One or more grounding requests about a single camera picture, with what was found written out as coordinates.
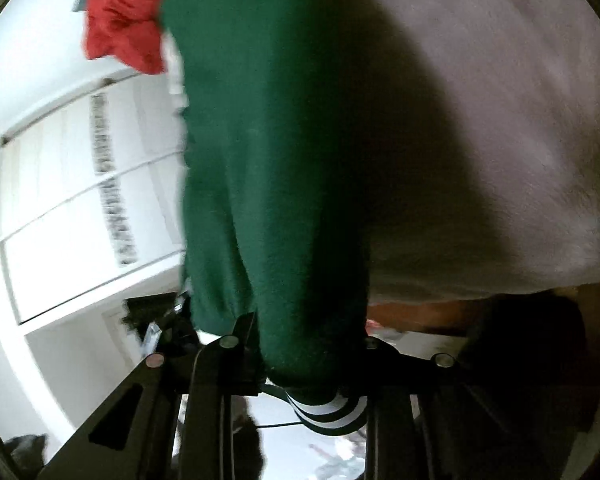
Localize dark cloth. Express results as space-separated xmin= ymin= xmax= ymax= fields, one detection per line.
xmin=4 ymin=432 xmax=50 ymax=480

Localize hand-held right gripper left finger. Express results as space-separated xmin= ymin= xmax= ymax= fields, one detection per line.
xmin=37 ymin=312 xmax=262 ymax=480

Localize green varsity jacket white sleeves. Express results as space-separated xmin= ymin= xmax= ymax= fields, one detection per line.
xmin=159 ymin=0 xmax=433 ymax=437

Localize red cloth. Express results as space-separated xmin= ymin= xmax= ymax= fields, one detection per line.
xmin=82 ymin=0 xmax=170 ymax=75

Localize white wardrobe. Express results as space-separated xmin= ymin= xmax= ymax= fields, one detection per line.
xmin=0 ymin=74 xmax=190 ymax=335

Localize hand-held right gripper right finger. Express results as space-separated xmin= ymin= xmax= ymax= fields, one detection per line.
xmin=363 ymin=336 xmax=557 ymax=480

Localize white fuzzy blanket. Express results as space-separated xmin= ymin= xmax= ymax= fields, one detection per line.
xmin=330 ymin=0 xmax=600 ymax=307

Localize brown wooden bed frame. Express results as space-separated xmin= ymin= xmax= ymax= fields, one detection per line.
xmin=368 ymin=294 xmax=583 ymax=335

